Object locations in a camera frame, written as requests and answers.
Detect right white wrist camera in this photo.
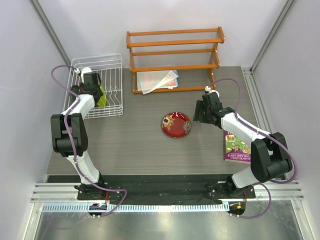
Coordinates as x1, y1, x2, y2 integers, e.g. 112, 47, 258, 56
204, 86, 220, 97

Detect clear plastic document sleeve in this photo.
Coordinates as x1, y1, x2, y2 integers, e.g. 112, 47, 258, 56
136, 70, 179, 94

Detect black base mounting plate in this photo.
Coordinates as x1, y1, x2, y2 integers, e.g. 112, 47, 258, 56
74, 174, 256, 206

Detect purple treehouse book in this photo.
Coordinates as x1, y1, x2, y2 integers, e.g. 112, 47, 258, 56
223, 131, 251, 164

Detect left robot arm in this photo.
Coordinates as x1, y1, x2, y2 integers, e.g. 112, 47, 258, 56
50, 71, 107, 200

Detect orange wooden shelf rack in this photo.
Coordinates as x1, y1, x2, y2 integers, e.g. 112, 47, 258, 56
126, 26, 225, 94

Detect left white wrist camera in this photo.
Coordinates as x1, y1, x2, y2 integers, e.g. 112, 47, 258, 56
74, 67, 92, 83

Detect red floral plate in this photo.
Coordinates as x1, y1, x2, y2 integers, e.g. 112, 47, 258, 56
161, 111, 192, 138

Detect slotted cable duct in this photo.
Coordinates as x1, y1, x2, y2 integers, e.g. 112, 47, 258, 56
42, 202, 230, 213

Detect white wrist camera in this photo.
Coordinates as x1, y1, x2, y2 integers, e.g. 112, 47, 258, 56
204, 86, 220, 97
74, 67, 92, 83

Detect green plate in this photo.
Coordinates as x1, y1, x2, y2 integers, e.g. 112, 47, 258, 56
96, 85, 108, 108

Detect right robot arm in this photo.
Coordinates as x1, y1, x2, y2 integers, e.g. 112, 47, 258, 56
193, 92, 294, 198

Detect white wire dish rack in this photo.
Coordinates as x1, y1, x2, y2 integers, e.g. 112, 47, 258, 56
67, 53, 123, 119

